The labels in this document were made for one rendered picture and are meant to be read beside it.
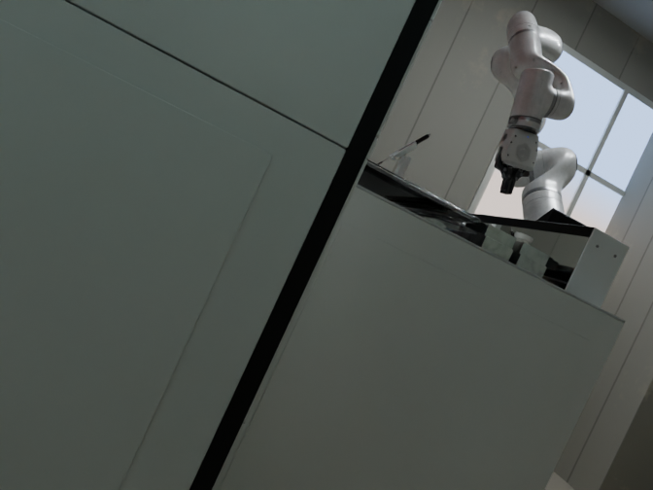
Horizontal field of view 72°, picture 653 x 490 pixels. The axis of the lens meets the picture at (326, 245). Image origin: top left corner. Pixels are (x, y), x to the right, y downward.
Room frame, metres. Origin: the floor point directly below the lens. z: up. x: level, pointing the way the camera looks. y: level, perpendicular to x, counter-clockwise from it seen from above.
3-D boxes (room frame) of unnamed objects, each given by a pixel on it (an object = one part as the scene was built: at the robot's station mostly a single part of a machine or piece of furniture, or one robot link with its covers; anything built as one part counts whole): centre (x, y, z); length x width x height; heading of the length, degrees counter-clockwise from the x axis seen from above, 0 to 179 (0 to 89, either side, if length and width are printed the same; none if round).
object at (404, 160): (1.37, -0.09, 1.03); 0.06 x 0.04 x 0.13; 105
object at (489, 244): (1.19, -0.30, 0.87); 0.36 x 0.08 x 0.03; 15
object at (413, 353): (1.20, -0.13, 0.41); 0.96 x 0.64 x 0.82; 15
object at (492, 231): (1.04, -0.34, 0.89); 0.08 x 0.03 x 0.03; 105
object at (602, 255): (1.13, -0.42, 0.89); 0.55 x 0.09 x 0.14; 15
